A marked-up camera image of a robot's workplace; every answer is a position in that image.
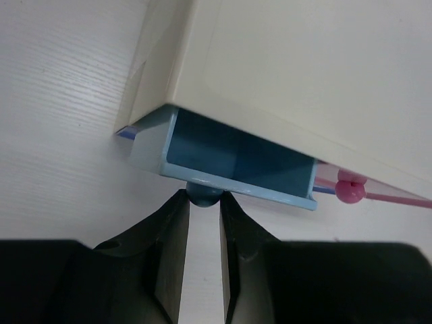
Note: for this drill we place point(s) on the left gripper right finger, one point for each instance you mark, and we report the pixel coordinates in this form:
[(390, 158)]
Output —
[(268, 280)]

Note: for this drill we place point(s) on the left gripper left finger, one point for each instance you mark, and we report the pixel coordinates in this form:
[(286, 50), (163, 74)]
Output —
[(134, 277)]

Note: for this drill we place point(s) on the pink drawer with knob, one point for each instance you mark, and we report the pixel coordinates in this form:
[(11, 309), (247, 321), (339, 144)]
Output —
[(351, 188)]

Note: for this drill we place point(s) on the light blue drawer with knob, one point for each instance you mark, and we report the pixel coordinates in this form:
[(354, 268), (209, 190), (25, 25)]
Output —
[(180, 144)]

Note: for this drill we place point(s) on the dark blue lower drawer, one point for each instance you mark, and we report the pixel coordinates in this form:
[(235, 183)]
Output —
[(128, 132)]

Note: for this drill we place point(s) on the white drawer box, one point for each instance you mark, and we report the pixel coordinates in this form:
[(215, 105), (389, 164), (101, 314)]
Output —
[(346, 82)]

